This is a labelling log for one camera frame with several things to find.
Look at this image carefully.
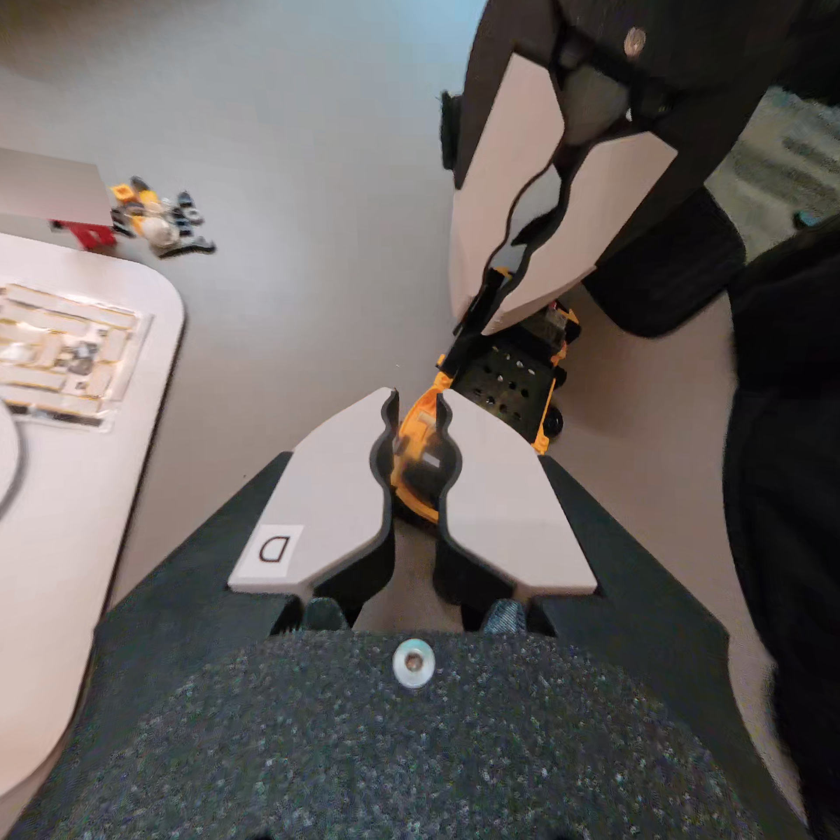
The small white yellow lego piece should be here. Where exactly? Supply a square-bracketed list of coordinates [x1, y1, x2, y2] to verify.
[108, 176, 217, 258]

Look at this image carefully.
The yellow lego car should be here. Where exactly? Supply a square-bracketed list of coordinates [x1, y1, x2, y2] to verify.
[390, 266, 581, 526]

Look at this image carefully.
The red lego minifigure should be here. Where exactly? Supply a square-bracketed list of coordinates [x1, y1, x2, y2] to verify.
[51, 220, 120, 252]

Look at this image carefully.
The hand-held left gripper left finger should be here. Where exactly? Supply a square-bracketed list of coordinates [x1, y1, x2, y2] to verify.
[227, 387, 401, 626]

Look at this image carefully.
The white metal book stand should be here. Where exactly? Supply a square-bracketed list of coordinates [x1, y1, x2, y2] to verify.
[0, 233, 186, 798]

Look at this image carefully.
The lego sticker sheet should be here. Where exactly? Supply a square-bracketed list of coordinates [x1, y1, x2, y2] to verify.
[0, 282, 156, 434]

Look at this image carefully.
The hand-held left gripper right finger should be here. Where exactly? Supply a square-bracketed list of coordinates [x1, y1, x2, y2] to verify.
[434, 391, 599, 626]

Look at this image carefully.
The black textured chair armrest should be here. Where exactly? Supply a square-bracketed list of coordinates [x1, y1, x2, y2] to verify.
[584, 187, 748, 339]

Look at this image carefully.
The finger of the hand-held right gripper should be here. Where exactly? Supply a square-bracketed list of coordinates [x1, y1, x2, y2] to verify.
[481, 130, 679, 337]
[449, 51, 567, 322]

